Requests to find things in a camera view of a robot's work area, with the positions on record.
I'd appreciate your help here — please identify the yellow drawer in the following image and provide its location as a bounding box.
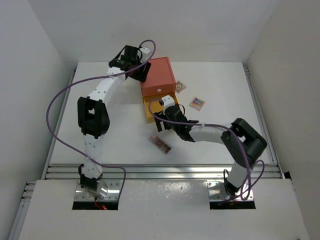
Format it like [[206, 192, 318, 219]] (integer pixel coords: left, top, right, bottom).
[[142, 92, 178, 124]]

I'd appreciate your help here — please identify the long clear eyeshadow palette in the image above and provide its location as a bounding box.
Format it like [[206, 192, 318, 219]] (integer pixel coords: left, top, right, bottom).
[[148, 134, 172, 155]]

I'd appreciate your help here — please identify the square colourful eyeshadow palette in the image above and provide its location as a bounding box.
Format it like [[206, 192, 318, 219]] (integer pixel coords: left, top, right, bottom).
[[189, 97, 205, 111]]

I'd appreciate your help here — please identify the orange drawer organizer box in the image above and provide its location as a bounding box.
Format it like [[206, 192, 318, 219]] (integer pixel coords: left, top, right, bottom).
[[140, 56, 177, 97]]

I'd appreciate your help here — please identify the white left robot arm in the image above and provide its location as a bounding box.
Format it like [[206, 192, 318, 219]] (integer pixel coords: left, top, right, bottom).
[[77, 45, 151, 194]]

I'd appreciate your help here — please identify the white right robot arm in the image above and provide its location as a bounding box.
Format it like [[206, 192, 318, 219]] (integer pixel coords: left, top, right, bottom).
[[152, 100, 268, 202]]

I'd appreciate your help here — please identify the small colourful palette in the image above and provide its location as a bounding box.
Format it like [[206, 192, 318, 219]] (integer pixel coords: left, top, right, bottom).
[[175, 81, 187, 94]]

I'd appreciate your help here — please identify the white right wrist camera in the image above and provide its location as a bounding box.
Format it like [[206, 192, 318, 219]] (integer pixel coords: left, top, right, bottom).
[[159, 95, 176, 110]]

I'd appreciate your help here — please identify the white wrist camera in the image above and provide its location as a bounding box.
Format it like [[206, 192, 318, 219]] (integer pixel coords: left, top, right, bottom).
[[159, 95, 176, 110], [139, 47, 152, 62]]

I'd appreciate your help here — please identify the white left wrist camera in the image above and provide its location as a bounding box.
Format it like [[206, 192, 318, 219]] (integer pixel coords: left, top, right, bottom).
[[139, 47, 152, 62]]

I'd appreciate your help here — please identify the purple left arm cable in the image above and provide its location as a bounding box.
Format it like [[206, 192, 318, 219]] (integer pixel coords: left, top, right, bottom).
[[47, 39, 157, 198]]

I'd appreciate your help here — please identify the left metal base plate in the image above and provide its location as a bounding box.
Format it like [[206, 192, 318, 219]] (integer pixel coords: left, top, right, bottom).
[[74, 179, 121, 202]]

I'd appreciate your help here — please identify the metal base plate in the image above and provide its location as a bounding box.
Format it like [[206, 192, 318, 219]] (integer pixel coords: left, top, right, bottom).
[[206, 179, 254, 204], [74, 179, 121, 202]]

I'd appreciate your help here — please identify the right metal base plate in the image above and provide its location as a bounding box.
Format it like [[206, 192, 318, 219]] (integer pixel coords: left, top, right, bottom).
[[206, 179, 254, 204]]

